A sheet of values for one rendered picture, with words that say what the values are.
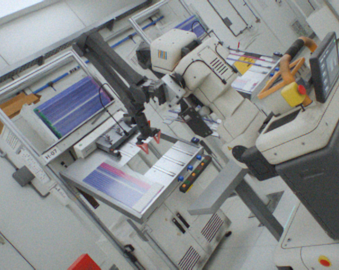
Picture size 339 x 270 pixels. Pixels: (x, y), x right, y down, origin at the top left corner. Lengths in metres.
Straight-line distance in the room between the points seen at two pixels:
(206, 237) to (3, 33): 3.26
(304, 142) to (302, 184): 0.20
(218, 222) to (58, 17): 3.36
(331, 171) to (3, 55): 3.75
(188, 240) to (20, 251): 1.86
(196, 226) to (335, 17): 4.58
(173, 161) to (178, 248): 0.62
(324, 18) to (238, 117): 4.87
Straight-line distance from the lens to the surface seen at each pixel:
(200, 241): 2.54
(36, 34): 4.57
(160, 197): 2.04
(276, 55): 3.41
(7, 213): 3.76
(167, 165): 2.21
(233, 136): 1.54
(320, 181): 1.32
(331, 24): 6.31
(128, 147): 2.40
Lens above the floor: 1.17
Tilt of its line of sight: 6 degrees down
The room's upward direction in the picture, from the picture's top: 40 degrees counter-clockwise
